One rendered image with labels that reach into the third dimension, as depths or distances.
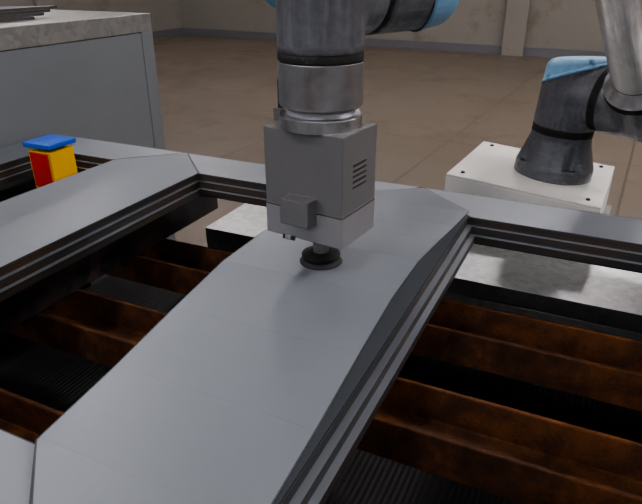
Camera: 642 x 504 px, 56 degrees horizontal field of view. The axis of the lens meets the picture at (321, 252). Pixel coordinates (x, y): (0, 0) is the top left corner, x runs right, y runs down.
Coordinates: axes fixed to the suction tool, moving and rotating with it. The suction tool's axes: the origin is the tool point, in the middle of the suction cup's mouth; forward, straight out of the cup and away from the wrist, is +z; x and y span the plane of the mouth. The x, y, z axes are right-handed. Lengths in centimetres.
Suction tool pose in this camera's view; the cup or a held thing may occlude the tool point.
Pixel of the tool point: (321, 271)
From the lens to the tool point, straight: 61.0
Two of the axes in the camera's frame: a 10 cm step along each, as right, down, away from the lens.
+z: 0.0, 9.0, 4.3
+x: 5.3, -3.7, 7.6
